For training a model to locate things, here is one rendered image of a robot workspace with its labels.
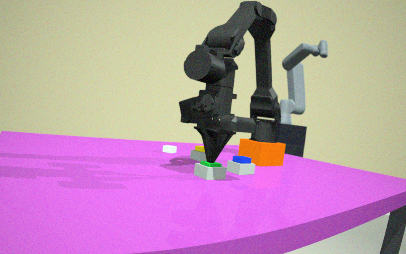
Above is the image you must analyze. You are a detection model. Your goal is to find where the green button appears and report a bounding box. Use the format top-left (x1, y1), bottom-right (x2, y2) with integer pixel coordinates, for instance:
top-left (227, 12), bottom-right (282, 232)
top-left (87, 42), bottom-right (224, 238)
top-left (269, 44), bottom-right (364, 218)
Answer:
top-left (194, 161), bottom-right (227, 180)

